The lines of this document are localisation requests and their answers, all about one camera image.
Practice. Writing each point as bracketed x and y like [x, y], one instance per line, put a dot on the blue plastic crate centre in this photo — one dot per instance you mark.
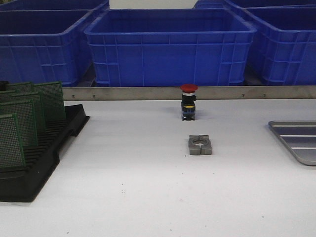
[169, 47]

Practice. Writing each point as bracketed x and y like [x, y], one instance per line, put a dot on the blue crate back right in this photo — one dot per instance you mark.
[252, 3]

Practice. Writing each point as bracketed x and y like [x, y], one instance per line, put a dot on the blue plastic crate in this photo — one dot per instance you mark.
[44, 46]
[283, 51]
[169, 47]

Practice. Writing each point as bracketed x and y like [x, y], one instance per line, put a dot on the silver metal tray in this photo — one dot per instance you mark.
[299, 137]

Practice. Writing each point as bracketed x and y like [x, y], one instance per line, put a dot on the metal table edge rail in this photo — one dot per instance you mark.
[174, 93]

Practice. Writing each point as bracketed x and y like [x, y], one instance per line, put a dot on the green perforated circuit board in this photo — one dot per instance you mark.
[11, 149]

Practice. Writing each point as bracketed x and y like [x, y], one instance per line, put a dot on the blue plastic crate right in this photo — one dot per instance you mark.
[283, 51]

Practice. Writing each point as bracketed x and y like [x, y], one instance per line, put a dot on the green circuit board rear right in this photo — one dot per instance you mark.
[52, 99]

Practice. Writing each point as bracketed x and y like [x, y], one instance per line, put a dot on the blue plastic crate left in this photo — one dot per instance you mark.
[44, 46]

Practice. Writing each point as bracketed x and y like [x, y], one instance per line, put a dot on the red emergency stop button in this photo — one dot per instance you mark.
[188, 107]

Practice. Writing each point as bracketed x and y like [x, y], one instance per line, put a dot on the grey metal clamp block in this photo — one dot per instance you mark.
[199, 145]

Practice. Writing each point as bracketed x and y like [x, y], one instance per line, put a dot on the green circuit board far left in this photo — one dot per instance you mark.
[5, 96]

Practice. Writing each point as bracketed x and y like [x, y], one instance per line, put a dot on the blue crate back left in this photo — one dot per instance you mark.
[55, 5]

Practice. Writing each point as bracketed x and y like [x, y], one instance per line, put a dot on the green circuit board rear left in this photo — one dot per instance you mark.
[22, 87]

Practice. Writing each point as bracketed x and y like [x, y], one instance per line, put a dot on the black slotted board rack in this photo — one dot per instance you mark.
[23, 184]

